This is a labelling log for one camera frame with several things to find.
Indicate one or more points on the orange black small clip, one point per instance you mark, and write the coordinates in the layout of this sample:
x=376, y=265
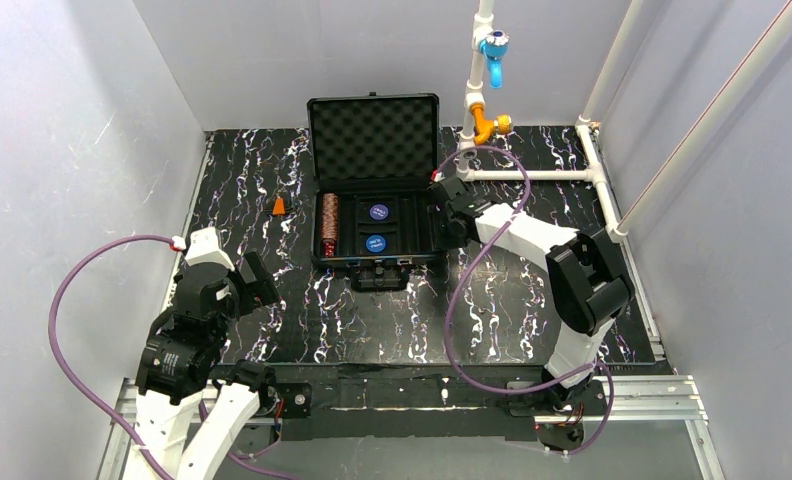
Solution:
x=280, y=206

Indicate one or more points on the orange black chip roll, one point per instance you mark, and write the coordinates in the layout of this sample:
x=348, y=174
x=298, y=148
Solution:
x=330, y=206

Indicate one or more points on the purple small blind button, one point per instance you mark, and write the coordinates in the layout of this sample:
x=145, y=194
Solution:
x=379, y=212

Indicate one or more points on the orange black chip stack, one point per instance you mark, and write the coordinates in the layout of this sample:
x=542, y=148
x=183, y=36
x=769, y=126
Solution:
x=330, y=230

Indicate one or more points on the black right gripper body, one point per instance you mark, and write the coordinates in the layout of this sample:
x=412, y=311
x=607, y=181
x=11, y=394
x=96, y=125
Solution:
x=446, y=201

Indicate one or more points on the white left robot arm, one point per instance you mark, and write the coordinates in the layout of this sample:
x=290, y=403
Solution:
x=185, y=345

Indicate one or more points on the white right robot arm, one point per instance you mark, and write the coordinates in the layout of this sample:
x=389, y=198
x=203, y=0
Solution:
x=588, y=278

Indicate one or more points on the black poker set case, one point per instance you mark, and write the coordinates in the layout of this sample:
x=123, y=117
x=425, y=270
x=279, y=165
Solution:
x=375, y=149

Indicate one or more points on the blue valve handle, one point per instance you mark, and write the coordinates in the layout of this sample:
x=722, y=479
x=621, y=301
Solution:
x=494, y=47

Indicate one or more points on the blue small blind button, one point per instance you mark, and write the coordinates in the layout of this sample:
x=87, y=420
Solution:
x=376, y=243

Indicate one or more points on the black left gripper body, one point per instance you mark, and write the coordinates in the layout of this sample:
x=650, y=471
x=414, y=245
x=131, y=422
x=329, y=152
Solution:
x=251, y=283

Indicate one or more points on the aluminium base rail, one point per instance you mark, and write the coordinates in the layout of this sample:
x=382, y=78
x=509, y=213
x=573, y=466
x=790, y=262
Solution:
x=383, y=405

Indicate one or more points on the orange brass valve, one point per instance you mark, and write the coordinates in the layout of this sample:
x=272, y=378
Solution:
x=484, y=128

